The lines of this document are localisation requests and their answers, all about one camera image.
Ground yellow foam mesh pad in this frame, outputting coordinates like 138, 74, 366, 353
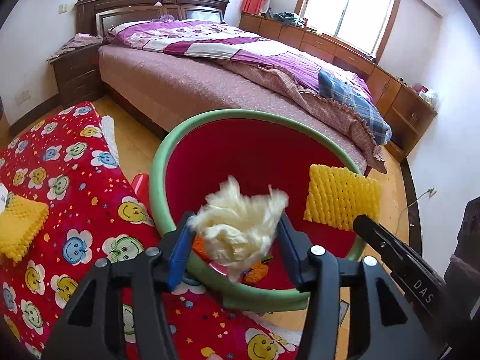
304, 164, 382, 231

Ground white tissue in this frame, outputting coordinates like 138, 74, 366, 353
188, 176, 289, 282

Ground yellow foam mesh sleeve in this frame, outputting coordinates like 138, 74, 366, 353
1, 194, 49, 263

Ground red smiley flower tablecloth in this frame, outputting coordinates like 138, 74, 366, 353
1, 102, 297, 359

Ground long wooden window cabinet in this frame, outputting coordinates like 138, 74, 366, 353
239, 14, 437, 162

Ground red bin with green rim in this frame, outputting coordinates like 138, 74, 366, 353
149, 108, 368, 313

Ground blue plaid pillow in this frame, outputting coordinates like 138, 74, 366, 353
318, 69, 392, 146

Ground purple white quilt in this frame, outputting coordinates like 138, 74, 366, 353
106, 19, 373, 101

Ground dark wooden nightstand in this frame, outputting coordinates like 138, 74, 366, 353
49, 44, 103, 109

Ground bed with pink sheet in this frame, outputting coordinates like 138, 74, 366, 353
98, 36, 386, 172

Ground window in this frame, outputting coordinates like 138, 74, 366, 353
295, 0, 401, 62

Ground clothes on nightstand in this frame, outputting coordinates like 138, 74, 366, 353
47, 33, 103, 62

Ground green clothes on cabinet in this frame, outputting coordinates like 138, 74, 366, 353
272, 11, 304, 28

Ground dark wooden headboard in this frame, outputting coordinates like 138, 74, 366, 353
75, 0, 230, 35

